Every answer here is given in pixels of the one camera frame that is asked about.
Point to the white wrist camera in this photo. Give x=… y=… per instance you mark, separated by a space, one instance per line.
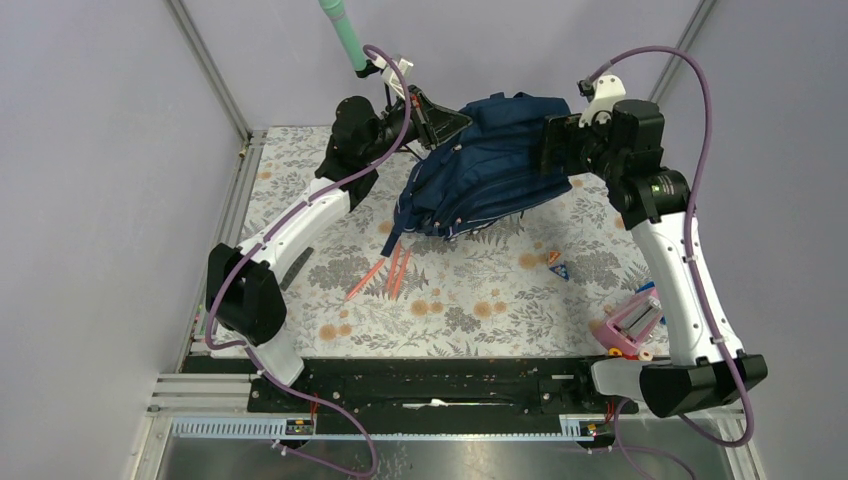
x=602 y=94
x=389 y=76

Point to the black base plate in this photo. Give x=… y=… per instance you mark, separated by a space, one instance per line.
x=487 y=397

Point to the pink tape roll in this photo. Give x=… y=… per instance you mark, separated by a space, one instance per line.
x=630 y=324

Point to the navy blue backpack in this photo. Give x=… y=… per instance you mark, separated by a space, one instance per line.
x=483 y=174

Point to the orange pen upper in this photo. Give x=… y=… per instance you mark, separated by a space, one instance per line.
x=365 y=279

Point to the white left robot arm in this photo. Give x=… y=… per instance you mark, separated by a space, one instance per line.
x=242 y=286

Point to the blue triangle sticker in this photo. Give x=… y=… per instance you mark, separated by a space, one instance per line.
x=560 y=270

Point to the grey studded building baseplate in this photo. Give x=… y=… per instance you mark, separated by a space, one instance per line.
x=295 y=268

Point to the green microphone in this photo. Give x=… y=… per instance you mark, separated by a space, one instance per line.
x=335 y=11

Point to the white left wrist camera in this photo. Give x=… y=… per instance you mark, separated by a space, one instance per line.
x=389 y=76

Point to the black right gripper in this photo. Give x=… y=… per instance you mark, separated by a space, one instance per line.
x=564 y=131

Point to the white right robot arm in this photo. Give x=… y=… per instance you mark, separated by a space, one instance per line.
x=708 y=367

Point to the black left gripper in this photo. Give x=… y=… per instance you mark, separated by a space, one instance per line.
x=432 y=123

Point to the blue toy block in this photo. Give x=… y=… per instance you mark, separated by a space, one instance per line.
x=647 y=287

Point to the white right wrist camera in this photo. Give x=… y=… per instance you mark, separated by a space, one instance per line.
x=602 y=94

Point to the aluminium frame rail left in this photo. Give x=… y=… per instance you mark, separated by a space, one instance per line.
x=241 y=165

